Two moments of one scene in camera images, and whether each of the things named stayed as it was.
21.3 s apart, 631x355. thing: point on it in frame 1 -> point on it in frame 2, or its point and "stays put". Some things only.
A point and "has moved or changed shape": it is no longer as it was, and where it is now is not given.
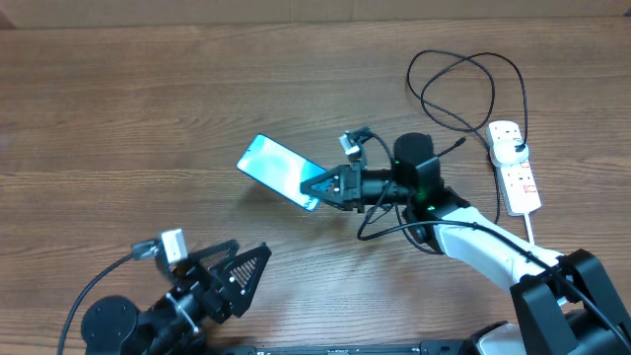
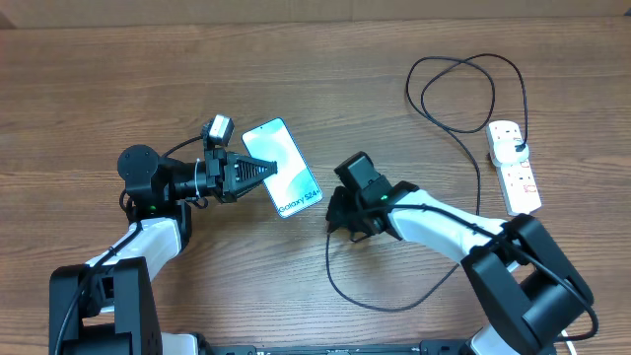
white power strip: (520, 187) stays put
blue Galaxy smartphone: (280, 169) has moved or changed shape
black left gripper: (202, 287) -> (225, 176)
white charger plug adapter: (505, 153) stays put
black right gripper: (347, 191) -> (339, 215)
